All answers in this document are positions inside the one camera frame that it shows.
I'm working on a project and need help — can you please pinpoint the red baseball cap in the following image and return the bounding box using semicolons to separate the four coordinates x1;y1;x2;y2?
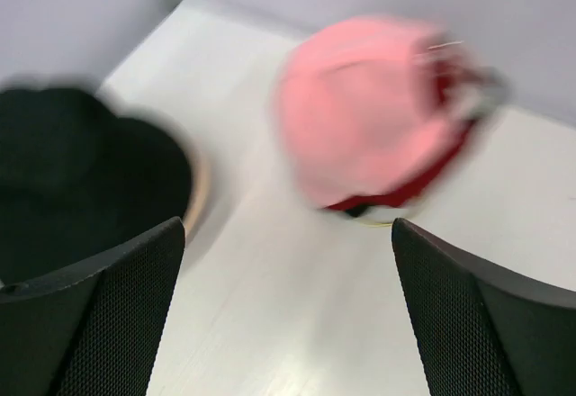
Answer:
323;49;487;215

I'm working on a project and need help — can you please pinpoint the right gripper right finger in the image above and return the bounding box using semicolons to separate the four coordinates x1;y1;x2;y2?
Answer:
391;219;575;396

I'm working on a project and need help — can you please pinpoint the light pink hat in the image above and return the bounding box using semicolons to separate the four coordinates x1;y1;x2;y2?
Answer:
277;17;460;209

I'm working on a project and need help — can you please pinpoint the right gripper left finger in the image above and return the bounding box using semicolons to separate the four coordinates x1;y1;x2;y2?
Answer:
1;217;185;396

